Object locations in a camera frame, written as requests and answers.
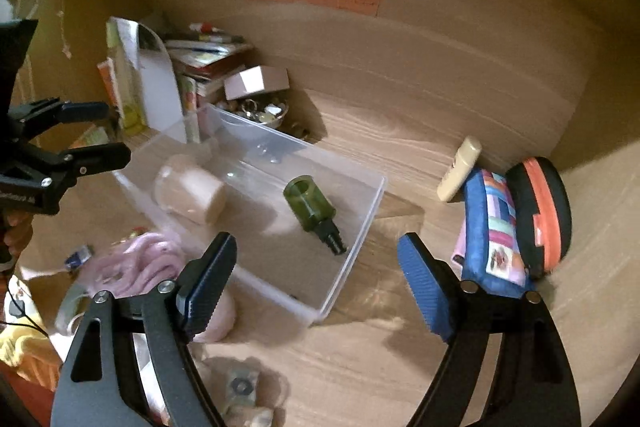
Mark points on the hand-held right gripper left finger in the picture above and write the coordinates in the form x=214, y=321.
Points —
x=210, y=279

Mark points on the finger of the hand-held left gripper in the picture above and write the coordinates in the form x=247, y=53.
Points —
x=102, y=157
x=85, y=111

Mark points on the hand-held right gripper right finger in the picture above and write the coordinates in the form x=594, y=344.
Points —
x=425, y=289

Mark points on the pink round jar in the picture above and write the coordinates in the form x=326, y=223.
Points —
x=145, y=259

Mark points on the beige candle jar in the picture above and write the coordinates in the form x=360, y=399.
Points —
x=190, y=189

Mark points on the small blue packet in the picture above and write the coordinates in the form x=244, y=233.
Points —
x=80, y=255

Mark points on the green spray bottle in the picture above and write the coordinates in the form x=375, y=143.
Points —
x=310, y=204

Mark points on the clear plastic storage bin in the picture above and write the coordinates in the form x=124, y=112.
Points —
x=280, y=152

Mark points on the wooden desktop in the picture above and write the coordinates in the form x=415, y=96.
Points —
x=400, y=147

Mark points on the person's left hand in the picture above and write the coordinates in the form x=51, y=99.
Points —
x=16, y=232

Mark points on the orange packet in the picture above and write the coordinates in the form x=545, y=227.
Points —
x=106, y=84

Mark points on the pink flat card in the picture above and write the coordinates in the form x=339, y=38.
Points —
x=457, y=254

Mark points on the white paper sheet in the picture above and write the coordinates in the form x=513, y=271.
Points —
x=160, y=92

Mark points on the blue patchwork pouch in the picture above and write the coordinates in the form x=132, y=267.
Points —
x=492, y=232

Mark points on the fruit print box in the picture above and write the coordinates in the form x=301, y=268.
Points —
x=189, y=104

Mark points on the cream tube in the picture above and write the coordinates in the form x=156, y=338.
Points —
x=457, y=169

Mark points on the stack of small boxes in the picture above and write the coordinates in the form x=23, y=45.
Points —
x=207, y=59

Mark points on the black orange zip case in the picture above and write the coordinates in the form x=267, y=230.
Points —
x=542, y=212

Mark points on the red white tube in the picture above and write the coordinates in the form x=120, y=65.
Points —
x=205, y=27

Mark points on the yellow cloth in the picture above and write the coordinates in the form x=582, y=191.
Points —
x=17, y=342

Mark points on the glass bowl of trinkets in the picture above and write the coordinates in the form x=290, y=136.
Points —
x=262, y=113

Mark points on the small pale cardboard box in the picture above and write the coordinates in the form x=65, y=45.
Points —
x=257, y=82

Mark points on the orange garment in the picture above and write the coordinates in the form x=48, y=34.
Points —
x=30, y=387

